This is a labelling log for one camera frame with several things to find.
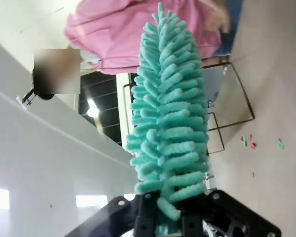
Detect pink hoodie of person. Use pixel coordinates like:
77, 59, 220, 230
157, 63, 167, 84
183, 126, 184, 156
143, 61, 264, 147
64, 0, 223, 75

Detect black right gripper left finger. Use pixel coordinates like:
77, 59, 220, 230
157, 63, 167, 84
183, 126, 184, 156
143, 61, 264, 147
63, 193, 161, 237

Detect black frame wooden two-tier shelf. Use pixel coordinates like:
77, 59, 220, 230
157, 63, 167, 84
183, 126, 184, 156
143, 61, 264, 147
122, 59, 256, 155

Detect blurred head of person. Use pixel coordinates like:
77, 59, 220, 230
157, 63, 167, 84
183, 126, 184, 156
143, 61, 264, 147
31, 48, 81, 101

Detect blue jeans of person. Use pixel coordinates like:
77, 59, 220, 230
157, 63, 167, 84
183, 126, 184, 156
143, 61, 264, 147
215, 0, 238, 57

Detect person's left hand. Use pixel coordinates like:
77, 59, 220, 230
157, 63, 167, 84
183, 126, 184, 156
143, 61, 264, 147
206, 0, 232, 34

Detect teal microfiber duster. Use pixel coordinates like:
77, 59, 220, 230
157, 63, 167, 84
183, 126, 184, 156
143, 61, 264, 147
124, 1, 211, 236

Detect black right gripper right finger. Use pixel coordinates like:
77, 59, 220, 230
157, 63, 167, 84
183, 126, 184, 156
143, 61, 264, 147
182, 189, 282, 237

